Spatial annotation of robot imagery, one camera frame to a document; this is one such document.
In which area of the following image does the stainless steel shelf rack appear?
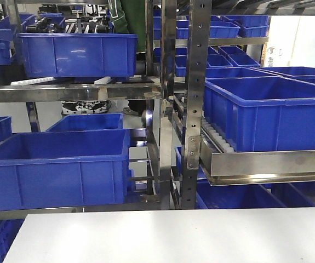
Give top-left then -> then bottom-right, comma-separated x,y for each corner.
0,1 -> 315,214

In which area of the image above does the right blue plastic bin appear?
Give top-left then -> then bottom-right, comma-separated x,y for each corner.
204,77 -> 315,152

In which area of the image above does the person in green shirt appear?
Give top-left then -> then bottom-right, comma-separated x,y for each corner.
107,0 -> 146,54

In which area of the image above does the large blue plastic bin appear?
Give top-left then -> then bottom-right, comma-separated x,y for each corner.
0,129 -> 130,211

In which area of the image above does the upper blue plastic bin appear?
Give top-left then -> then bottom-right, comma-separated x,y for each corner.
18,33 -> 138,78

